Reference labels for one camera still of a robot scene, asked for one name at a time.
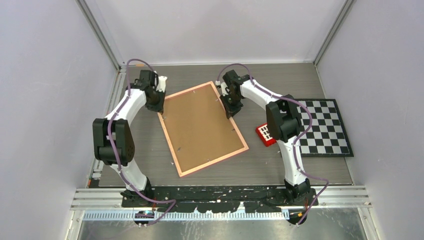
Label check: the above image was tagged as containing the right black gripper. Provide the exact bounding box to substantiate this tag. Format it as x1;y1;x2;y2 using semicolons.
219;92;243;119

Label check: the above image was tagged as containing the pink picture frame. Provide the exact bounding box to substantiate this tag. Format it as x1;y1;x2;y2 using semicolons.
158;81;249;177

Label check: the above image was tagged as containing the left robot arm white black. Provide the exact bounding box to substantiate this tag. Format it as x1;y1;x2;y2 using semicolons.
92;70;168;207

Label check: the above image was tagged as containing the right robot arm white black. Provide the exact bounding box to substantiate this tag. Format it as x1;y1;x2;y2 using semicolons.
215;70;311;205

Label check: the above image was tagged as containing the red white toy block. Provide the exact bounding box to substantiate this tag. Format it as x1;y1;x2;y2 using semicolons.
255;123;277;147

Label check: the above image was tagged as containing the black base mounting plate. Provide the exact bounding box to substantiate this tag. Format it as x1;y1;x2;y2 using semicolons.
121;185;316;214

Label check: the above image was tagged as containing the black white checkerboard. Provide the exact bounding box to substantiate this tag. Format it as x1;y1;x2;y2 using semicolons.
297;98;354;157

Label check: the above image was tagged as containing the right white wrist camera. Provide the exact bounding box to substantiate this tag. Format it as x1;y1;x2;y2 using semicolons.
215;80;230;96

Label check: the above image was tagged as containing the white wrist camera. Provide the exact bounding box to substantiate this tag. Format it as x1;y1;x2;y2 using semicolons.
156;75;168;93
215;80;230;96

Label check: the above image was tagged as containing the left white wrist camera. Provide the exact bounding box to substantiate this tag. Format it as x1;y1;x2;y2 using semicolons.
156;75;168;93

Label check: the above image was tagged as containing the aluminium rail frame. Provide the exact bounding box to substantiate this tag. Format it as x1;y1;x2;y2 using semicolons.
71;186;372;222

